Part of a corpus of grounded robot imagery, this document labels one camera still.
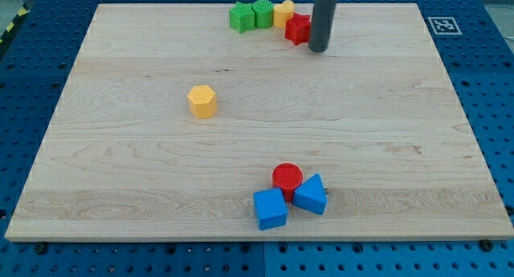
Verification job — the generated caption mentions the grey cylindrical robot arm stick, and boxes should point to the grey cylindrical robot arm stick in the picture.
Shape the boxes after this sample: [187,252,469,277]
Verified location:
[308,0,338,53]

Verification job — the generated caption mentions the yellow hexagon block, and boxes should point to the yellow hexagon block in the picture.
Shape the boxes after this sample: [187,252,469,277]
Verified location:
[187,84,218,119]

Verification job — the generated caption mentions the red cylinder block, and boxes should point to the red cylinder block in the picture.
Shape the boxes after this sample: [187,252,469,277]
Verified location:
[271,163,303,202]

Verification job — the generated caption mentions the blue cube block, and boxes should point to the blue cube block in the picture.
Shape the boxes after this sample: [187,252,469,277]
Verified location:
[253,188,288,230]

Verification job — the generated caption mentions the light wooden board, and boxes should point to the light wooden board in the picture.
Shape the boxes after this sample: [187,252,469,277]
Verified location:
[6,3,513,242]

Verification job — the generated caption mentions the blue triangle block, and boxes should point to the blue triangle block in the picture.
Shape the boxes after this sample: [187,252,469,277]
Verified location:
[292,173,328,215]

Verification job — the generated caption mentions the red star block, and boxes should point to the red star block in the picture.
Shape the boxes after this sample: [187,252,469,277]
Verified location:
[284,13,311,46]

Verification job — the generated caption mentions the green star block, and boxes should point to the green star block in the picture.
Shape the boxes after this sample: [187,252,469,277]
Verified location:
[229,2,255,34]

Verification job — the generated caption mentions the yellow heart block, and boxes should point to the yellow heart block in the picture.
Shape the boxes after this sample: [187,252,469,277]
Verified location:
[273,0,296,29]

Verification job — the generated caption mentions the green cylinder block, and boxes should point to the green cylinder block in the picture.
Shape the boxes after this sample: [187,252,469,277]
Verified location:
[251,0,274,29]

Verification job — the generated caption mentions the white fiducial marker tag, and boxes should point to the white fiducial marker tag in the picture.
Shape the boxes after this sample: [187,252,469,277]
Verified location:
[428,16,462,35]

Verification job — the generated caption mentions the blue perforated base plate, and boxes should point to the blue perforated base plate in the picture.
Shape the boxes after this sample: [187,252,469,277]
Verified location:
[1,0,513,276]

